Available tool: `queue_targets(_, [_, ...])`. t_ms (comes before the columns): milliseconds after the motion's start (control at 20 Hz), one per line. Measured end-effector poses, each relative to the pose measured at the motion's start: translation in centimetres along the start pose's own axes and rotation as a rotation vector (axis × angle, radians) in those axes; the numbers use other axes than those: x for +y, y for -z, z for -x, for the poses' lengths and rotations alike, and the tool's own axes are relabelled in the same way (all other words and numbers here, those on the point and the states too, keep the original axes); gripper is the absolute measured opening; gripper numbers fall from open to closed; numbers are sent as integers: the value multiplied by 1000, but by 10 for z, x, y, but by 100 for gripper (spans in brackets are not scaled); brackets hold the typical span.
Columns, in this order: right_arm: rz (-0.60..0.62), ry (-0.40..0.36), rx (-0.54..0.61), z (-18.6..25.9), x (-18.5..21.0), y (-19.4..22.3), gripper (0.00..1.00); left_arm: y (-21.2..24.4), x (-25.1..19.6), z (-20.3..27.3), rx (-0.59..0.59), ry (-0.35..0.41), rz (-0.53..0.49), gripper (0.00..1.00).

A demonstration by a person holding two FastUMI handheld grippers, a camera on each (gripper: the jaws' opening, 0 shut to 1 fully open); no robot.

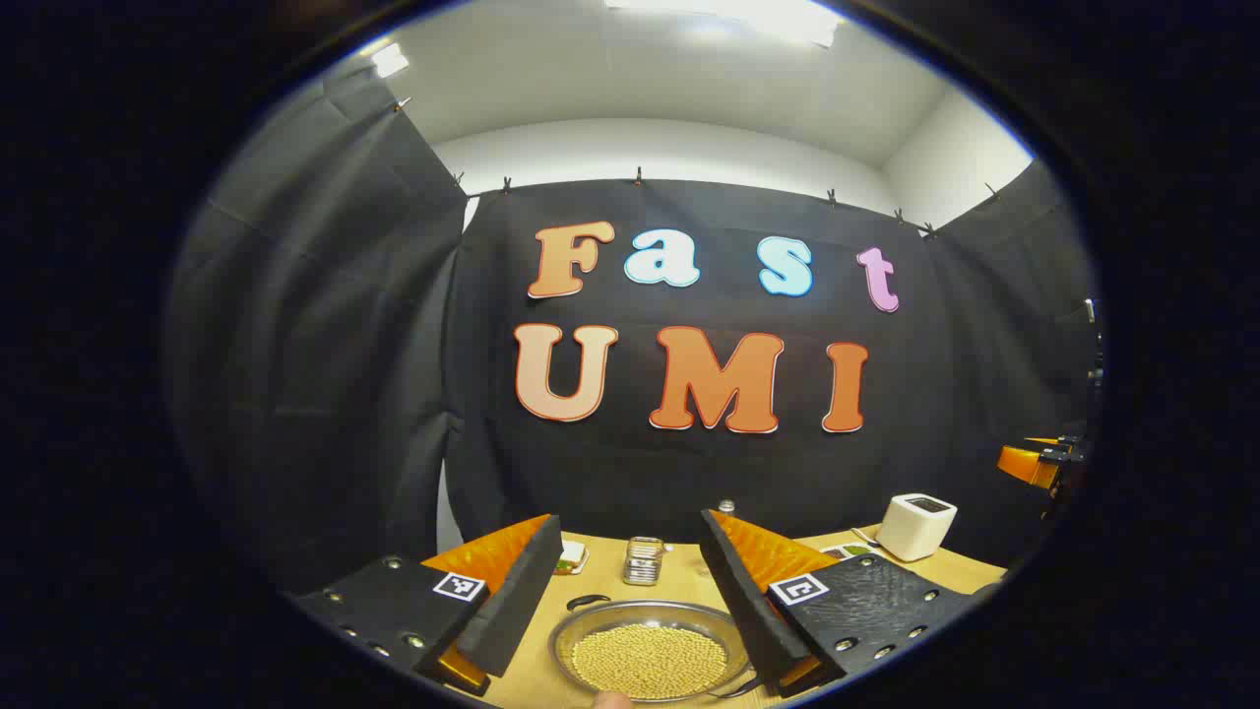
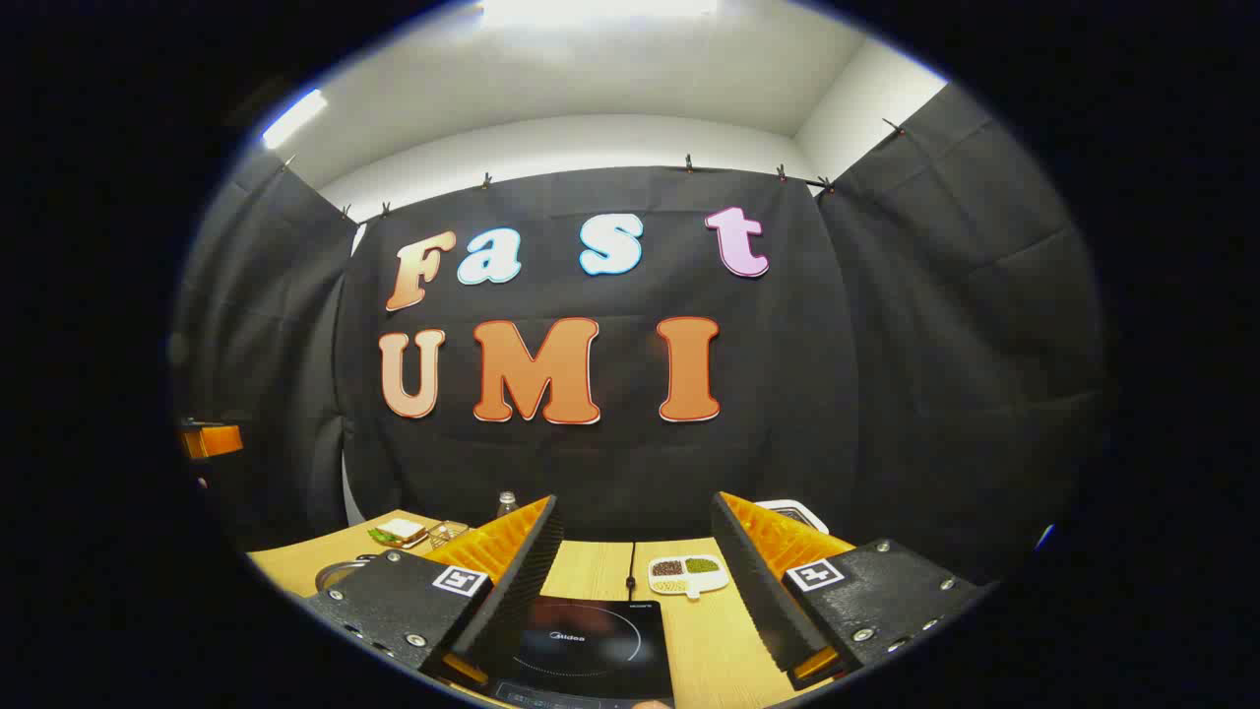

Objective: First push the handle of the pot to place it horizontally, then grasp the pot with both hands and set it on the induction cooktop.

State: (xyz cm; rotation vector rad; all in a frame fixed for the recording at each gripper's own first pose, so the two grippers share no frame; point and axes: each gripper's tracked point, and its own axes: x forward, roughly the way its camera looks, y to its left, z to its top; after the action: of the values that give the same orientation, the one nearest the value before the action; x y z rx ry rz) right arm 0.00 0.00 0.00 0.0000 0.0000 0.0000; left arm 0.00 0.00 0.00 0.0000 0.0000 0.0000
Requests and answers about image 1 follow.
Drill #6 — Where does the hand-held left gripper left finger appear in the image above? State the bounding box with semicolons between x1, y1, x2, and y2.
285;513;564;698

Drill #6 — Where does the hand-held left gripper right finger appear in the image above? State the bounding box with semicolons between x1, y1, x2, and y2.
700;509;985;700

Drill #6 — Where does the stainless steel pot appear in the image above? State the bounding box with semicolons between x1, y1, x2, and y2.
547;594;759;703

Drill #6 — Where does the pile of yellow soybeans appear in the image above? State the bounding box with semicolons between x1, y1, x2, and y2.
571;623;729;701

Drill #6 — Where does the white toaster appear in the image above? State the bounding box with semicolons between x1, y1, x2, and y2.
876;493;959;563

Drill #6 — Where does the black backdrop cloth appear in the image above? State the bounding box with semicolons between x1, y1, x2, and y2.
162;64;1103;597

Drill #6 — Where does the row of black cloth clips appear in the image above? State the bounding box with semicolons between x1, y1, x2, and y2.
394;96;1000;237

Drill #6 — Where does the large ceiling light panel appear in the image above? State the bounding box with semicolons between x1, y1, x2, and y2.
605;0;848;48

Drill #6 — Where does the wire mesh utensil holder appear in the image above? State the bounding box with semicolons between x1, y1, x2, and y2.
623;537;666;587

